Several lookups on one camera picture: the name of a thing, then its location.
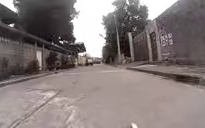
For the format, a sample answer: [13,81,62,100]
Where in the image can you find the vehicle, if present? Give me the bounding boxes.
[85,58,95,67]

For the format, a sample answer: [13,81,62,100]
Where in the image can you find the building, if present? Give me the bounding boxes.
[69,41,88,67]

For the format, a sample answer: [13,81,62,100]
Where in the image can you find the grey pole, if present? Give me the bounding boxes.
[113,14,122,65]

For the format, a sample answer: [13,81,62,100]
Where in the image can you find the grey concrete road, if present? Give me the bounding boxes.
[0,63,205,128]

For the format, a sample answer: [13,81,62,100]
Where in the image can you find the tall green trees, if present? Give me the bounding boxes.
[101,0,150,65]

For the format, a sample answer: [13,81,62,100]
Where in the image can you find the white sign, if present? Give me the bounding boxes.
[159,32,175,48]

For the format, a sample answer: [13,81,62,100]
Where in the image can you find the robot's own part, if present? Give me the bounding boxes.
[130,121,139,128]

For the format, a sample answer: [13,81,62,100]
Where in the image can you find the row of bushes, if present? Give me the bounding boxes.
[0,51,77,83]

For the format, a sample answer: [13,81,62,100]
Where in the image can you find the big dark tree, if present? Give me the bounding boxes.
[12,0,80,46]

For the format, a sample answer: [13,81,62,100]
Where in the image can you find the pale concrete sidewalk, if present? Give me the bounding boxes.
[118,60,205,89]

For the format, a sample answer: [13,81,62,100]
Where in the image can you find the grey concrete kerb strip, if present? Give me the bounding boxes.
[0,67,75,91]

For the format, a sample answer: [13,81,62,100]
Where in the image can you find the grey wall with roof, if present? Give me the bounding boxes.
[0,0,80,74]

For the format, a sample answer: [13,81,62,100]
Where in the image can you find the tall grey wall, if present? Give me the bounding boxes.
[126,0,205,66]

